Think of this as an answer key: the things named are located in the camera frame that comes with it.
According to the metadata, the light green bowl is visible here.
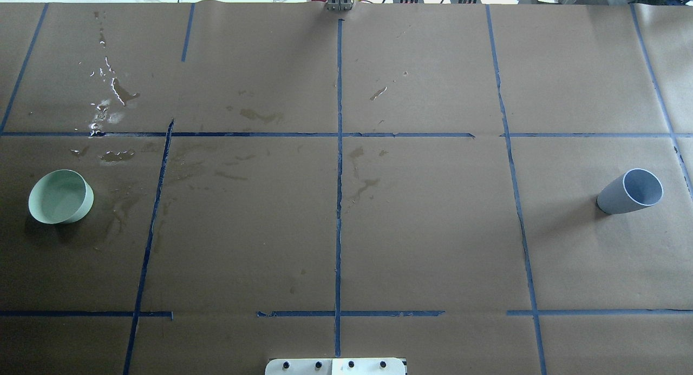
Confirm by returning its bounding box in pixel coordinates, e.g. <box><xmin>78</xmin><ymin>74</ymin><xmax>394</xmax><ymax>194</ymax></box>
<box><xmin>28</xmin><ymin>169</ymin><xmax>95</xmax><ymax>225</ymax></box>

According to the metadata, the blue-grey plastic cup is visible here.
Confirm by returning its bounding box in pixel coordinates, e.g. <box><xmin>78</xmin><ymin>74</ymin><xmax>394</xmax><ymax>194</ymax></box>
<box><xmin>596</xmin><ymin>168</ymin><xmax>664</xmax><ymax>215</ymax></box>

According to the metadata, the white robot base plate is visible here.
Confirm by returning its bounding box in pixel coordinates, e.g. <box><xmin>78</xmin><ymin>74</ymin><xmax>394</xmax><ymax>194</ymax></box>
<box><xmin>264</xmin><ymin>357</ymin><xmax>408</xmax><ymax>374</ymax></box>

